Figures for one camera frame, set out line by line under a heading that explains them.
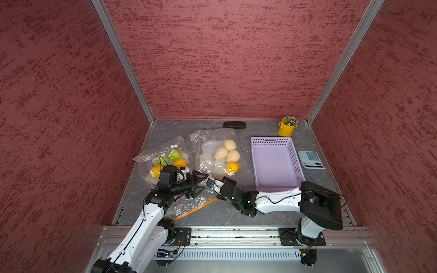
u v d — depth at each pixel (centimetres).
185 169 78
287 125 104
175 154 95
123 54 86
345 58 87
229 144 100
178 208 80
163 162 95
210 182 69
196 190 74
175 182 66
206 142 105
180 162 94
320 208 45
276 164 92
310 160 99
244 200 63
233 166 91
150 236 58
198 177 70
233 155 96
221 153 97
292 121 98
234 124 118
